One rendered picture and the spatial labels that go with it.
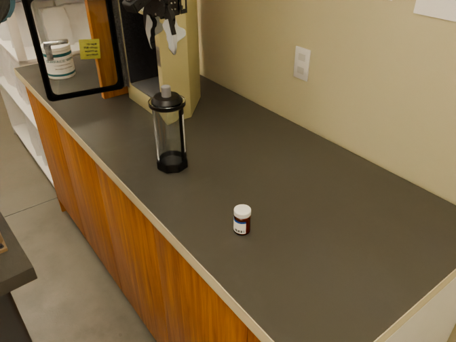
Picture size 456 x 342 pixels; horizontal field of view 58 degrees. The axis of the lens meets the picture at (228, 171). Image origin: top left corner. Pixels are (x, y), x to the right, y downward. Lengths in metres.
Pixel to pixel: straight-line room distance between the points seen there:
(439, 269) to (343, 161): 0.49
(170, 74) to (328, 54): 0.55
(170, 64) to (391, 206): 0.87
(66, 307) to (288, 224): 1.41
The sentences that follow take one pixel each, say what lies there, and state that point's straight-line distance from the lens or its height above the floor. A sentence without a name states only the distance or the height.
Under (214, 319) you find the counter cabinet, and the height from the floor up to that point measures 0.72.
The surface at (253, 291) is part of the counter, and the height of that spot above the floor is 0.94.
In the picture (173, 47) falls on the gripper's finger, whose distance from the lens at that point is 1.14.
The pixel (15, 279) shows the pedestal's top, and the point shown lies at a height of 0.93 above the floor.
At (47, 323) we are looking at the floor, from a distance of 2.22.
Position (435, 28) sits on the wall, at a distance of 1.25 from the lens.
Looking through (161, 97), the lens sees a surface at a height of 1.18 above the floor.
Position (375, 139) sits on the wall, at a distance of 1.43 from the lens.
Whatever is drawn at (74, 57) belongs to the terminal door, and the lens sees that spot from 1.73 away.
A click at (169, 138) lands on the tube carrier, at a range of 1.24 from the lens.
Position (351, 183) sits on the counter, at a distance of 1.30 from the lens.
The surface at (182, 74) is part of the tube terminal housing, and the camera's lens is 1.55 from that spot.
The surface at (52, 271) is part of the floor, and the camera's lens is 2.44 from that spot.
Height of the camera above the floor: 1.66
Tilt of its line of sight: 34 degrees down
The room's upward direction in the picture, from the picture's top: straight up
